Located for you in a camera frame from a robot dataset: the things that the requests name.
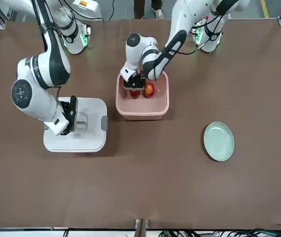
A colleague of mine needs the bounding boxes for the white control box orange label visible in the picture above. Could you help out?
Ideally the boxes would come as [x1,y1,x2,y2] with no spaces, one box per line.
[71,0,102,20]

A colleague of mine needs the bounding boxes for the aluminium frame post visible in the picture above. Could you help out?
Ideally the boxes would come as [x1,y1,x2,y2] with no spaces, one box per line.
[134,218,149,237]

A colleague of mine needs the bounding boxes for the person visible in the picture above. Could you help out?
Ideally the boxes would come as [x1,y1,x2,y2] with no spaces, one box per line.
[133,0,165,20]

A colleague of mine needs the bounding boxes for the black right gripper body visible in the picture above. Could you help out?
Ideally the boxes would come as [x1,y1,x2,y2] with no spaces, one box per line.
[60,100,73,136]

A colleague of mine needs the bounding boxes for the white box lid grey latches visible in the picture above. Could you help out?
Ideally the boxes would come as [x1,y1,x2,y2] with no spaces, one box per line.
[43,97,108,153]

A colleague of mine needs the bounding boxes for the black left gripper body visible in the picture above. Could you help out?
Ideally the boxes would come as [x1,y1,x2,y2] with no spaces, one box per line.
[123,75,146,91]

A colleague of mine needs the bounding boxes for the pale pink storage box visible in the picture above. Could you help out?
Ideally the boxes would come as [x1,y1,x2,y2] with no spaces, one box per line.
[115,71,170,121]

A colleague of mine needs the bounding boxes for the pale green plate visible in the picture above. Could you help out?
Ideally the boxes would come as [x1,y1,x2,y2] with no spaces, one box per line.
[203,121,235,162]

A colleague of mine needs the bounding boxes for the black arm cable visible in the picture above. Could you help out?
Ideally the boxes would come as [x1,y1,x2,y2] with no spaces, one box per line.
[32,0,59,34]
[192,13,229,51]

